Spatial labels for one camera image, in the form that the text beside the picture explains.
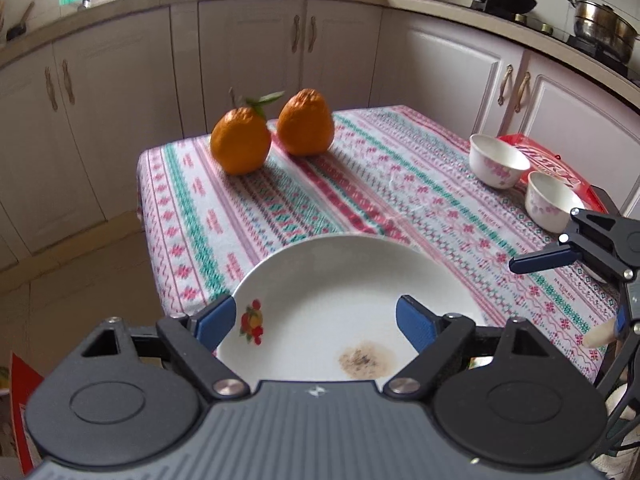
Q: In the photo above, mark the white kitchen cabinets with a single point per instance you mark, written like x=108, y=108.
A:
x=240, y=60

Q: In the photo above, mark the white plate with stained centre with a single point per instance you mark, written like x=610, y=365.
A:
x=340, y=300

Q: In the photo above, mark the small black pot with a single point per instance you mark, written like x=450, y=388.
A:
x=17, y=30

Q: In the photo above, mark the white bowl pink flower print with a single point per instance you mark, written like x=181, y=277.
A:
x=600, y=275
x=552, y=197
x=500, y=157

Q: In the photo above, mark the orange with green leaf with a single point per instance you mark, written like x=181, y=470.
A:
x=240, y=142

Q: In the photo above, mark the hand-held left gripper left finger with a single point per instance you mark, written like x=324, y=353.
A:
x=217, y=317

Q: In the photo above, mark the red package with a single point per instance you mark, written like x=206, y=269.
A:
x=22, y=410

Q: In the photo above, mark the patterned tablecloth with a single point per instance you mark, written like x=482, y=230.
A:
x=350, y=185

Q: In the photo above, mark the red snack bag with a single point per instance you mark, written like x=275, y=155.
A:
x=547, y=157

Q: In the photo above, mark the black gas stove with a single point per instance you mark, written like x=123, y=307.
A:
x=560, y=35

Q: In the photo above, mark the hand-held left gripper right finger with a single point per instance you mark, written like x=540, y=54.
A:
x=415, y=321

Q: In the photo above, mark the person's right hand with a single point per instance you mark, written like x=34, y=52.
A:
x=600, y=334

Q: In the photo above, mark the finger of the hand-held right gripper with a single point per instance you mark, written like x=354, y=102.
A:
x=545, y=259
x=617, y=365

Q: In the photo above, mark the bumpy orange without leaf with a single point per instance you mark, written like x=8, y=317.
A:
x=306, y=122

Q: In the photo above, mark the steel cooking pot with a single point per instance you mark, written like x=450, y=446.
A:
x=602, y=27

